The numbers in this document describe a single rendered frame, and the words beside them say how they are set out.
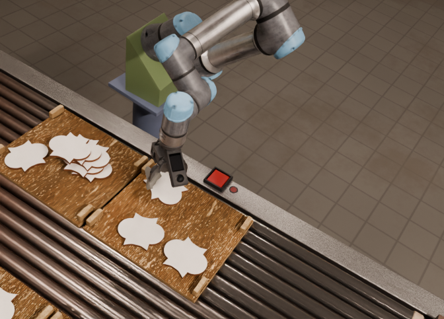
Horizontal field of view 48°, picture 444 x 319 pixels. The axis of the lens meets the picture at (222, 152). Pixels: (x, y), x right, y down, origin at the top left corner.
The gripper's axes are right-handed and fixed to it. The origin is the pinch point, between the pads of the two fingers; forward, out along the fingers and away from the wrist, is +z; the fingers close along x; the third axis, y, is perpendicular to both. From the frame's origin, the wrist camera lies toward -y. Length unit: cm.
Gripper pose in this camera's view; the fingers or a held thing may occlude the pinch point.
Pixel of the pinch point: (165, 185)
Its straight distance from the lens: 156.4
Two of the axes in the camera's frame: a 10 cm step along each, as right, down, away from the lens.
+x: -8.8, 2.0, -4.3
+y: -4.2, -7.4, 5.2
